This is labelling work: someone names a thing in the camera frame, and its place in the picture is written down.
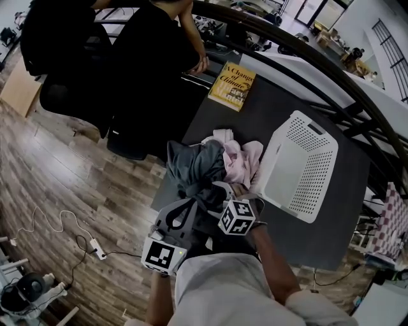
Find person's white shirt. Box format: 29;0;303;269
124;253;358;326

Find yellow book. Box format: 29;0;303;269
207;61;257;113

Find person's black shorts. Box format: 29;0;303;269
186;230;259;259

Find person's right forearm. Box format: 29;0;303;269
250;222;302;303

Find black office chair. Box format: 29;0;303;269
40;76;149;161

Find dark grey garment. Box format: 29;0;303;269
165;139;230;217

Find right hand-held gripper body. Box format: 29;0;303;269
218;195;265;237

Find white plastic laundry basket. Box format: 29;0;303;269
254;110;339;223

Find pink garment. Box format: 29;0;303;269
203;128;265;192

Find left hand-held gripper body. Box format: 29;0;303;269
141;222;193;276

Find white power strip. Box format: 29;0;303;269
89;238;107;261

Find checkered tablecloth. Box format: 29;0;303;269
371;181;408;260

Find person's left forearm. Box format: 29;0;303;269
149;272;176;326

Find black round device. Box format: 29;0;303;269
0;272;68;318

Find light wooden table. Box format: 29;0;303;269
0;59;44;118

